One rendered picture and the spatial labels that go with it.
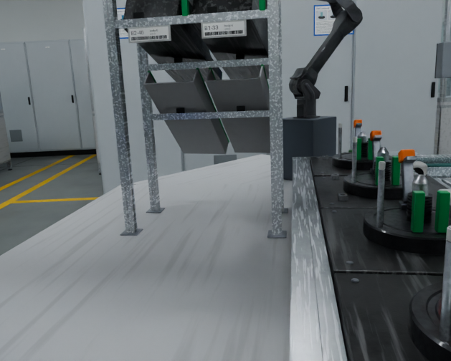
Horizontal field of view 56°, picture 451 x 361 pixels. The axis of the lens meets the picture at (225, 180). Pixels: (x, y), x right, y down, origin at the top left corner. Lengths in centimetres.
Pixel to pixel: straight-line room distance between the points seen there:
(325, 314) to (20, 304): 48
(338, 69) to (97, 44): 219
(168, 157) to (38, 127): 496
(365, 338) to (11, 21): 926
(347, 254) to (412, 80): 387
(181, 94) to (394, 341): 78
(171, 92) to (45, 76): 762
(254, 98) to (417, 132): 349
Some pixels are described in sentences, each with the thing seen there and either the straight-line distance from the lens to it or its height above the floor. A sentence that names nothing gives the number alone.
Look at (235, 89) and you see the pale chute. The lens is 100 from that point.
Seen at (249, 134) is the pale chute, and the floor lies 105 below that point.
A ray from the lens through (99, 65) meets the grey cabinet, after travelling 414.
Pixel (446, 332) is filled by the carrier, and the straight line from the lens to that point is 36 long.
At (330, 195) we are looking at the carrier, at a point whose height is 97.
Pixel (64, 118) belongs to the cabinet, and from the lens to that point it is 853.
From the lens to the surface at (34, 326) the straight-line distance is 68.
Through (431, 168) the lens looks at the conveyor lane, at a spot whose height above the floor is 94.
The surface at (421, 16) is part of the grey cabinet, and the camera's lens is 441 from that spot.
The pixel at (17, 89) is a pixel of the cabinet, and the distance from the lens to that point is 882.
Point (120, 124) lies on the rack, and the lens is 93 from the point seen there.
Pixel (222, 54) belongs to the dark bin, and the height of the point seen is 125.
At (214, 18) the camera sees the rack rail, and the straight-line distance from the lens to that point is 88.
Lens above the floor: 118
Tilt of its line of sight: 13 degrees down
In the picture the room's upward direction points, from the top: 3 degrees counter-clockwise
